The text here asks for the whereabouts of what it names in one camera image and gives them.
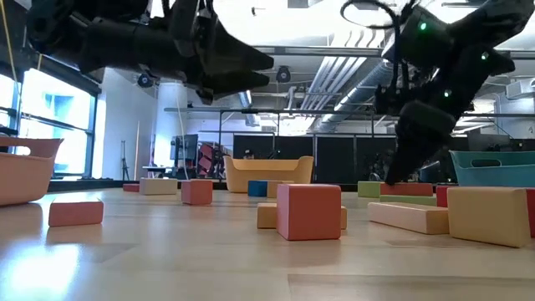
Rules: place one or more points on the black overhead rail frame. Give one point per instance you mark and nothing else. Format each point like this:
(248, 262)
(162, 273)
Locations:
(292, 110)

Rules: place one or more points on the black aluminium table frame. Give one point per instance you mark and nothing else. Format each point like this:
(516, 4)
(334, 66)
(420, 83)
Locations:
(92, 185)

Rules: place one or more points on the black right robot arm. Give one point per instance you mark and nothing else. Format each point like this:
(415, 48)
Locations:
(468, 54)

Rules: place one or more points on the blue rectangular block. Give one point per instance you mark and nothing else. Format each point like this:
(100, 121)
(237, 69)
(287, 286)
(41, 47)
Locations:
(257, 189)

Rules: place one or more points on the white air conditioning unit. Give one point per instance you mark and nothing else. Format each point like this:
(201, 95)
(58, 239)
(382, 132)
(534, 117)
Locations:
(520, 88)

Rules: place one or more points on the red rectangular block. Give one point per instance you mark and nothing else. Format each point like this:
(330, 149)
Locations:
(75, 214)
(130, 188)

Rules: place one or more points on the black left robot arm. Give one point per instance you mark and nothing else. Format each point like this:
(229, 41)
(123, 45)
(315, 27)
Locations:
(125, 46)

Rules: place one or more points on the orange plastic bin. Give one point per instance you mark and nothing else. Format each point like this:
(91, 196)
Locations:
(25, 175)

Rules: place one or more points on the long red block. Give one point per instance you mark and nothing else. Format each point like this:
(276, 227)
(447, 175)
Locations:
(411, 189)

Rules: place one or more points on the dark blue bin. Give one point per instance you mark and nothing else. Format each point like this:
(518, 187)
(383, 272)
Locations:
(429, 172)

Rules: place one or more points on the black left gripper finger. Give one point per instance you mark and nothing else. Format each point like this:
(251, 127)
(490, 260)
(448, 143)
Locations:
(242, 58)
(238, 83)

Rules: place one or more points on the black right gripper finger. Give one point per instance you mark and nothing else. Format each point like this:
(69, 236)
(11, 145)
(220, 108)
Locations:
(405, 159)

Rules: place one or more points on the silver ventilation duct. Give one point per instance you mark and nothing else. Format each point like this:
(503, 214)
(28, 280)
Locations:
(355, 96)

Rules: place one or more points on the red cube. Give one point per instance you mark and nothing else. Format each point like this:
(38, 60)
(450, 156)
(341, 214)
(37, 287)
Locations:
(197, 192)
(309, 213)

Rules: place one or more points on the green rectangular block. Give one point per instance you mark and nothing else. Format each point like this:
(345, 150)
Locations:
(368, 189)

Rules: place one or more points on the large window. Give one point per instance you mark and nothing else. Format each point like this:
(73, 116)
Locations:
(54, 125)

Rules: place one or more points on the black partition panel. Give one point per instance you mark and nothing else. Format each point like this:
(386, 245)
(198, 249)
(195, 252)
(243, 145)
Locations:
(334, 159)

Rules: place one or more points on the yellow plastic bin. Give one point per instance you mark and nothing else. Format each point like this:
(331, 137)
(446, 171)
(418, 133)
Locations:
(267, 171)

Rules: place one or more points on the pale cream rectangular block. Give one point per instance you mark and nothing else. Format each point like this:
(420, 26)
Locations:
(158, 187)

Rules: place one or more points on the grey ceiling beam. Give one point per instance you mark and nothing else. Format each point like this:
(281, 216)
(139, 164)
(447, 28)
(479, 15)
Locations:
(326, 51)

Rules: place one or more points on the long tan block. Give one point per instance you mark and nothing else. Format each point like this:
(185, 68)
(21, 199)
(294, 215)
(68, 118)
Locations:
(409, 218)

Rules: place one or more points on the teal plastic bin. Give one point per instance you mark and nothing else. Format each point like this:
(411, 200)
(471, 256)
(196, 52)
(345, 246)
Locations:
(493, 171)

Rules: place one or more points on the computer monitor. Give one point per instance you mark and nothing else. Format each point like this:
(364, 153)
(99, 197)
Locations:
(186, 148)

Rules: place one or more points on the long green block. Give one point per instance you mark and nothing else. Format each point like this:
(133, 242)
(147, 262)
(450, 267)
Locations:
(407, 200)

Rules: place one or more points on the black round ceiling camera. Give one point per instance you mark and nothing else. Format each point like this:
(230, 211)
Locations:
(145, 80)
(283, 74)

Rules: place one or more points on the black tripod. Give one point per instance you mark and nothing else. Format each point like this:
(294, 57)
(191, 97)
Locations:
(124, 163)

